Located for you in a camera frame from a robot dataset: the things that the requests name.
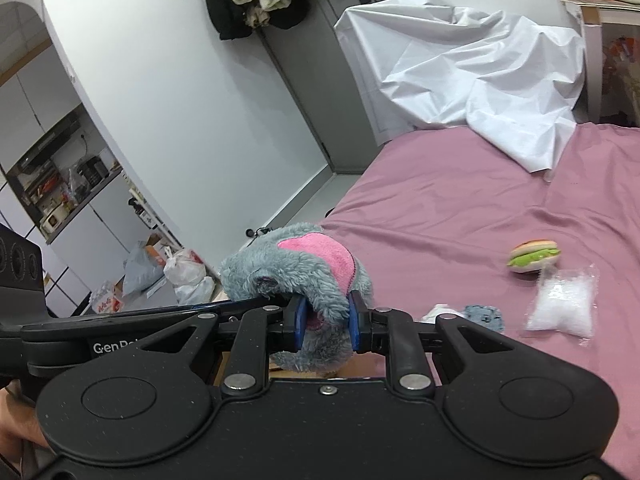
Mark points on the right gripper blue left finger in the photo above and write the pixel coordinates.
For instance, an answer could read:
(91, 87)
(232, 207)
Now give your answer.
(297, 319)

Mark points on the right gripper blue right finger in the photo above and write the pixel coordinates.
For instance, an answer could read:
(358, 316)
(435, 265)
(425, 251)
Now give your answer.
(358, 322)

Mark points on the grey fluffy plush toy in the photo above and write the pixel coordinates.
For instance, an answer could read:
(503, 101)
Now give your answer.
(303, 260)

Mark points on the plush hamburger toy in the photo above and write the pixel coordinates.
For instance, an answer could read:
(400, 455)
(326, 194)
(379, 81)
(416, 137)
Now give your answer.
(533, 255)

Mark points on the person's left hand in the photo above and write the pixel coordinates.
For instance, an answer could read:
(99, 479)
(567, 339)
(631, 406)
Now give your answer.
(23, 448)

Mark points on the white crumpled tissue ball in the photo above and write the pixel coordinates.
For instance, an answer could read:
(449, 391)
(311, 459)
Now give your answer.
(439, 309)

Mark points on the white plastic bag on floor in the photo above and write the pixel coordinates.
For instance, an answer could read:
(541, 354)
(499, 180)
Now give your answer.
(189, 278)

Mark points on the blue denim octopus toy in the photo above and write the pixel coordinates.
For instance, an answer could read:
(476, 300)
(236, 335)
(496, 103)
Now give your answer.
(488, 316)

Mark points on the pink bed sheet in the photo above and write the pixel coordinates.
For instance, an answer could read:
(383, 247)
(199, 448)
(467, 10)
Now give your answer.
(435, 216)

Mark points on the clear bag of white beads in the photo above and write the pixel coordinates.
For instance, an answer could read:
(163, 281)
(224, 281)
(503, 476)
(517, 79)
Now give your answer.
(565, 302)

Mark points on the grey door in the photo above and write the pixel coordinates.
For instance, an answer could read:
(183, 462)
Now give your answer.
(314, 68)

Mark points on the white plastic cover sheet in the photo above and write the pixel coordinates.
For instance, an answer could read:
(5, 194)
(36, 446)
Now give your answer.
(423, 64)

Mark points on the white desk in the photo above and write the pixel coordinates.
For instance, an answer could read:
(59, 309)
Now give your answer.
(592, 15)

